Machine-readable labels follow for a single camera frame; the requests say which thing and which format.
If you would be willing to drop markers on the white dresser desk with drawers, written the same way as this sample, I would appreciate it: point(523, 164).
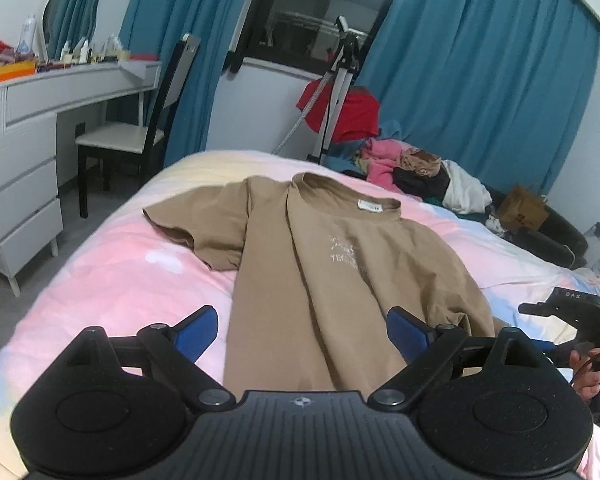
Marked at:
point(30, 213)

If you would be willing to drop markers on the tan brown t-shirt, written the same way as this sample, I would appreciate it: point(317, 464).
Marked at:
point(318, 267)

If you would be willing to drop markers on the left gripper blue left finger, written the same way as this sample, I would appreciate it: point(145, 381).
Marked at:
point(191, 337)

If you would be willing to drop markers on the black chair with white seat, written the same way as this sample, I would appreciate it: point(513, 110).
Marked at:
point(141, 146)

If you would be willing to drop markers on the pastel tie-dye bed duvet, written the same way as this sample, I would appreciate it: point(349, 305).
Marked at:
point(126, 276)

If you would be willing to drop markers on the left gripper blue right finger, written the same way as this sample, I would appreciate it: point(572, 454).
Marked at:
point(419, 343)

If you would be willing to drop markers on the person's right hand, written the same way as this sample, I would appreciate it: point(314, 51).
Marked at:
point(585, 380)

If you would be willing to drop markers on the blue curtain left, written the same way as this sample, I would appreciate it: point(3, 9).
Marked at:
point(163, 28)

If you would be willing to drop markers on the pile of mixed clothes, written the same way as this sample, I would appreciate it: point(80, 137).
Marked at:
point(402, 168)

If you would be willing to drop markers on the blue curtain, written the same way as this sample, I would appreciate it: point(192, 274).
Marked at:
point(499, 86)
point(163, 28)

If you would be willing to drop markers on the blue curtain right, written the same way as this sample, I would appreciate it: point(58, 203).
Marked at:
point(499, 86)

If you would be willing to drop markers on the wavy frame vanity mirror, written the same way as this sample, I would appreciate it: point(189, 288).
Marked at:
point(67, 22)

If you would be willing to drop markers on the dark window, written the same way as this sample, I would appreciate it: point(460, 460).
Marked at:
point(302, 34)

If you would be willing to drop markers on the brown paper bag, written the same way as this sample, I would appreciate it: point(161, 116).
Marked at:
point(522, 209)

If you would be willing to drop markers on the clear plastic bottle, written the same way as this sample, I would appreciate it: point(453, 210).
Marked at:
point(27, 34)

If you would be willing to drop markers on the orange box on dresser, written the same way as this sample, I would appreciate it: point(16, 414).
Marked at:
point(17, 70)

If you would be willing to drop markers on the red garment on tripod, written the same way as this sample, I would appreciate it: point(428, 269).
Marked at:
point(358, 119)

